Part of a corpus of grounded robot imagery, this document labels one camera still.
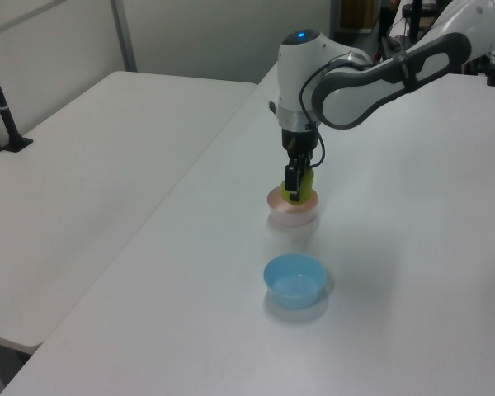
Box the black background pole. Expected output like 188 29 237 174
402 0 424 41

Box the black pole with clamp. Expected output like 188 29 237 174
0 35 35 154

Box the green pear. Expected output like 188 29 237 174
280 167 317 205

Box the grey partition post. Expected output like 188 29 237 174
110 0 139 73

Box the pink plastic bowl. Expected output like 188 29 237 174
266 185 319 228

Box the blue plastic bowl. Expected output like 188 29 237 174
263 253 328 311

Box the wooden cabinet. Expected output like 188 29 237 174
339 0 381 32

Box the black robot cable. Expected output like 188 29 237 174
299 49 354 169

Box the white side table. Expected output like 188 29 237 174
0 70 259 348

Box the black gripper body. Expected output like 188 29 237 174
280 127 318 168

